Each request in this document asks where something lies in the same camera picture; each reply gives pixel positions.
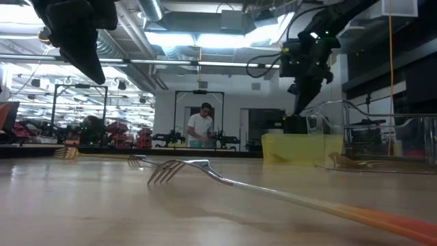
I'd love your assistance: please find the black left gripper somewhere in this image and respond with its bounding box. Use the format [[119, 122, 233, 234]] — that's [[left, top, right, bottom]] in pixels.
[[29, 0, 119, 85]]

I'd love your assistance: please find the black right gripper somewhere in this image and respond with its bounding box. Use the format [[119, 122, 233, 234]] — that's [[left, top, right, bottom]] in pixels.
[[279, 32, 341, 115]]

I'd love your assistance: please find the orange-handled silver fork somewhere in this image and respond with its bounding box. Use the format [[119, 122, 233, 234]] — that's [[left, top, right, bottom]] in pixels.
[[147, 159, 437, 246]]

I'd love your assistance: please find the black fork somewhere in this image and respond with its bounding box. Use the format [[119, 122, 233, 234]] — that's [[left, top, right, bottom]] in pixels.
[[128, 154, 160, 168]]

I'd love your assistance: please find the black equipment box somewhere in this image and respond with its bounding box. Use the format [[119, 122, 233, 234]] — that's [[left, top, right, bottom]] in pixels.
[[282, 114, 310, 135]]

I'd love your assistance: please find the yellow plastic bin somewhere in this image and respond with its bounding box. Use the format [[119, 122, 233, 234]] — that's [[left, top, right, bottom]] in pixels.
[[261, 133, 345, 165]]

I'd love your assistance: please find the long fluorescent light fixture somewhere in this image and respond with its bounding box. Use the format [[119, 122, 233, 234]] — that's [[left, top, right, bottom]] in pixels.
[[0, 53, 283, 72]]

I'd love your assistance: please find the clear plastic bin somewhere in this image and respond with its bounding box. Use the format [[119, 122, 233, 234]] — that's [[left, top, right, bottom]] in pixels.
[[306, 98, 437, 175]]

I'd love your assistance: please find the grey ceiling box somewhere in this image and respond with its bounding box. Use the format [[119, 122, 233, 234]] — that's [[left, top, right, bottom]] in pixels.
[[221, 9, 245, 32]]

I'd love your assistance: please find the person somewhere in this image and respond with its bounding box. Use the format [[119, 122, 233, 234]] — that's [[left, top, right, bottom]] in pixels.
[[186, 102, 214, 148]]

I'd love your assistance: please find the white ceiling unit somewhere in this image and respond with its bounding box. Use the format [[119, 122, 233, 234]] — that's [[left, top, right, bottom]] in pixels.
[[370, 0, 419, 18]]

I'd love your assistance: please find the black robot station frame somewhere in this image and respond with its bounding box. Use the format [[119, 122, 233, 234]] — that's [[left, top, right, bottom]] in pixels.
[[173, 90, 225, 151], [51, 83, 109, 146]]

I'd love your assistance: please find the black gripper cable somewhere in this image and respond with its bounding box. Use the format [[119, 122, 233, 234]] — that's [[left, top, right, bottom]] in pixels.
[[245, 51, 284, 79]]

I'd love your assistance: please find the black aluminium table frame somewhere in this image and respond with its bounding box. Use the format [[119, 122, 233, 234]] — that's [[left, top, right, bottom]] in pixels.
[[0, 145, 264, 159]]

